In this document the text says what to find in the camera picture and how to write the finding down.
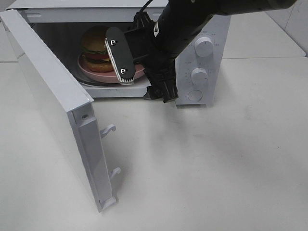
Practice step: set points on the white timer knob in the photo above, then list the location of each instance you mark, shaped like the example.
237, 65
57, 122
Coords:
199, 76

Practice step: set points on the white round door button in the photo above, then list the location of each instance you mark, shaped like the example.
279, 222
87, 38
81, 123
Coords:
195, 95

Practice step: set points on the burger with lettuce and cheese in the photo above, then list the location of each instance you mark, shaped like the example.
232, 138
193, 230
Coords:
94, 51

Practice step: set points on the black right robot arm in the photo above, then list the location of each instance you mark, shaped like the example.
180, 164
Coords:
192, 19

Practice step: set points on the pink round plate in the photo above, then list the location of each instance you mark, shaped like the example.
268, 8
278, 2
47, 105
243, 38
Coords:
96, 72

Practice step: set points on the white microwave oven body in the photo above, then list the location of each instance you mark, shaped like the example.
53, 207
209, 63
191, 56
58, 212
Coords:
46, 34

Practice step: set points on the white microwave door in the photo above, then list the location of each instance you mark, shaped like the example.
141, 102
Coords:
66, 108

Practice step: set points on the white upper power knob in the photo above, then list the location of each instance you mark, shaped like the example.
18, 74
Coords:
204, 46

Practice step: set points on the glass microwave turntable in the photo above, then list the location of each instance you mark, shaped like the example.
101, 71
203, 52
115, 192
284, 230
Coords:
85, 80

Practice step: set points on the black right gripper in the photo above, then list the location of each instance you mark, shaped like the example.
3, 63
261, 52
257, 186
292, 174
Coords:
137, 46

